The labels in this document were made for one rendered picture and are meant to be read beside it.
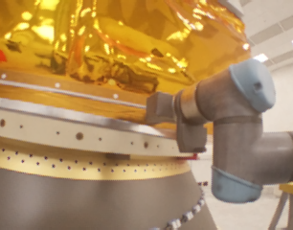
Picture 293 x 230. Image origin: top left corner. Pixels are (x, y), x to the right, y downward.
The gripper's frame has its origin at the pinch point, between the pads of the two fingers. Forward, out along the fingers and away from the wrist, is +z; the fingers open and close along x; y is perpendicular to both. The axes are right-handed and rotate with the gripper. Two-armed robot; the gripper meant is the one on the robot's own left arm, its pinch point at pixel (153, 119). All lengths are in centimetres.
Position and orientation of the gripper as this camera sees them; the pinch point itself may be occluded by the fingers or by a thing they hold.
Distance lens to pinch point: 45.4
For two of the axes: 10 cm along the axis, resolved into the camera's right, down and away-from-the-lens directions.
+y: 0.6, -9.7, 2.3
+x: -9.0, -1.6, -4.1
